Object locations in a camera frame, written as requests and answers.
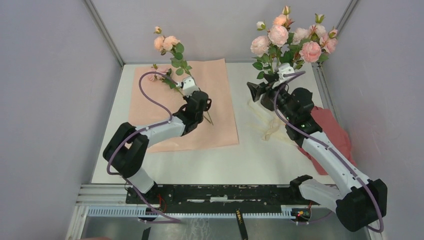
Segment purple cable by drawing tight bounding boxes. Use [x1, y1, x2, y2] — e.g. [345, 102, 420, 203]
[105, 71, 184, 225]
[273, 70, 385, 234]

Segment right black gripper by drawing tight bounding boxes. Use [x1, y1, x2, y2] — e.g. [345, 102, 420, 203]
[247, 73, 295, 122]

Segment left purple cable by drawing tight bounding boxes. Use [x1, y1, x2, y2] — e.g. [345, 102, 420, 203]
[105, 71, 184, 225]

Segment cream printed ribbon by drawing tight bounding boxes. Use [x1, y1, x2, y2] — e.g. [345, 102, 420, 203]
[247, 100, 296, 146]

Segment pink crumpled cloth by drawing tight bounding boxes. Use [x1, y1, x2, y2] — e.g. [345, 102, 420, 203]
[311, 106, 357, 167]

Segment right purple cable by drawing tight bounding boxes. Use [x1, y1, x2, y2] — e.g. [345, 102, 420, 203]
[273, 70, 385, 234]

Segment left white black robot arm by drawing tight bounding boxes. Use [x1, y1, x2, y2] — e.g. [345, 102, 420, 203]
[102, 90, 212, 204]

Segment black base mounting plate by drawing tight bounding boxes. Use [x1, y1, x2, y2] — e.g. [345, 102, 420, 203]
[143, 184, 316, 214]

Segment peach white artificial roses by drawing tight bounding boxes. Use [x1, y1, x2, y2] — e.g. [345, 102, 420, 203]
[273, 5, 336, 70]

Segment white rose stem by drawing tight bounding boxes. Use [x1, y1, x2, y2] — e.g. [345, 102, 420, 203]
[250, 24, 290, 80]

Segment black printed strap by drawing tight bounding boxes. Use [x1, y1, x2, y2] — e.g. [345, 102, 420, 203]
[235, 208, 249, 240]

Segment pink paper bouquet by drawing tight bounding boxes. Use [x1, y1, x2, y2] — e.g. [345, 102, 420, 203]
[127, 59, 239, 153]

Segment peach pink rose stems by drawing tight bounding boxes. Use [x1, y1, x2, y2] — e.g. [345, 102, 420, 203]
[153, 26, 214, 125]

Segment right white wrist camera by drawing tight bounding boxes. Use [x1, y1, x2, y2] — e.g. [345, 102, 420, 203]
[272, 63, 296, 89]

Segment white slotted cable duct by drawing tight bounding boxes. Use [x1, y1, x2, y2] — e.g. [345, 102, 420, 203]
[86, 205, 296, 220]

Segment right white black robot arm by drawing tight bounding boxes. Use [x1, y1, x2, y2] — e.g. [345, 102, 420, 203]
[247, 82, 388, 233]

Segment small pink rose stem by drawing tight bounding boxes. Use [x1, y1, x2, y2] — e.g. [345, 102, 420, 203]
[147, 64, 183, 95]

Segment black cylindrical vase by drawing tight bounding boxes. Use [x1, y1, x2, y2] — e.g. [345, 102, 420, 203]
[260, 88, 275, 112]

